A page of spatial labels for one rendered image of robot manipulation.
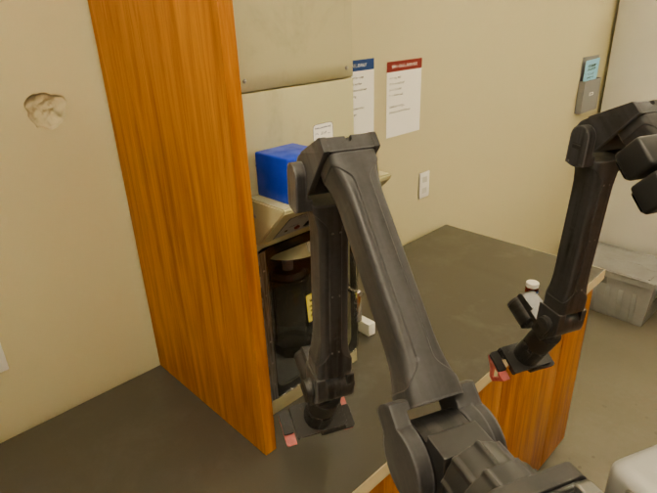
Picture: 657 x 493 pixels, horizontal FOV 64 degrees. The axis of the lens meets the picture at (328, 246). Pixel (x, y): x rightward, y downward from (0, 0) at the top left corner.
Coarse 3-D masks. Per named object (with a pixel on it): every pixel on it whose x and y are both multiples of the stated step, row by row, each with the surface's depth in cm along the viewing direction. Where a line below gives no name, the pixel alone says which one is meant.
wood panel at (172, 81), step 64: (128, 0) 99; (192, 0) 85; (128, 64) 107; (192, 64) 90; (128, 128) 117; (192, 128) 97; (128, 192) 128; (192, 192) 104; (192, 256) 114; (256, 256) 100; (192, 320) 124; (256, 320) 104; (192, 384) 137; (256, 384) 110
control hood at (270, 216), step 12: (384, 180) 117; (252, 204) 105; (264, 204) 102; (276, 204) 101; (288, 204) 101; (264, 216) 103; (276, 216) 100; (288, 216) 101; (264, 228) 104; (276, 228) 103; (264, 240) 106
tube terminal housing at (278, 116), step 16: (336, 80) 114; (352, 80) 118; (256, 96) 101; (272, 96) 103; (288, 96) 106; (304, 96) 109; (320, 96) 112; (336, 96) 115; (352, 96) 119; (256, 112) 102; (272, 112) 104; (288, 112) 107; (304, 112) 110; (320, 112) 113; (336, 112) 117; (352, 112) 120; (256, 128) 103; (272, 128) 105; (288, 128) 108; (304, 128) 111; (336, 128) 118; (352, 128) 122; (256, 144) 104; (272, 144) 106; (304, 144) 113; (256, 176) 106; (256, 192) 107; (352, 352) 146; (288, 400) 132
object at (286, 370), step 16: (288, 240) 116; (304, 240) 119; (272, 256) 113; (288, 256) 117; (304, 256) 120; (352, 256) 133; (272, 272) 115; (288, 272) 118; (304, 272) 122; (352, 272) 134; (272, 288) 116; (288, 288) 120; (304, 288) 123; (352, 288) 136; (272, 304) 117; (288, 304) 121; (304, 304) 125; (352, 304) 138; (272, 320) 119; (288, 320) 122; (304, 320) 126; (352, 320) 140; (288, 336) 124; (304, 336) 128; (352, 336) 142; (288, 352) 126; (288, 368) 127; (288, 384) 129
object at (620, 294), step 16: (608, 256) 343; (624, 256) 343; (640, 256) 342; (656, 256) 340; (608, 272) 325; (624, 272) 323; (640, 272) 322; (656, 272) 321; (608, 288) 330; (624, 288) 323; (640, 288) 315; (656, 288) 309; (592, 304) 343; (608, 304) 335; (624, 304) 327; (640, 304) 319; (656, 304) 334; (624, 320) 331; (640, 320) 323
